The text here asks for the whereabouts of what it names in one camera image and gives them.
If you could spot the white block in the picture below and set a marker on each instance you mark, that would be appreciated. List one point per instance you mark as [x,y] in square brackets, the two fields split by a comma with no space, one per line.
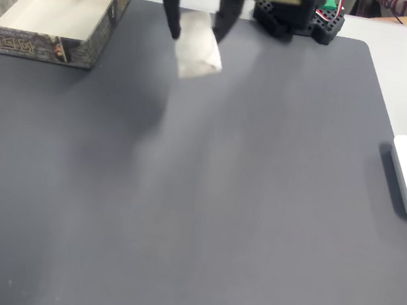
[199,52]

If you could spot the patterned cardboard box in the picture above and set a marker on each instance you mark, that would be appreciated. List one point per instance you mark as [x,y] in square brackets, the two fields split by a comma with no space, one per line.
[56,11]

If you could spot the green circuit board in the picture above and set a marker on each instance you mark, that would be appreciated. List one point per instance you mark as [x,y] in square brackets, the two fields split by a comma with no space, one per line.
[329,0]

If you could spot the grey table mat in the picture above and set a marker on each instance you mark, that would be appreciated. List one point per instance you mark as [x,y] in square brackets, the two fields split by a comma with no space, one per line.
[181,195]

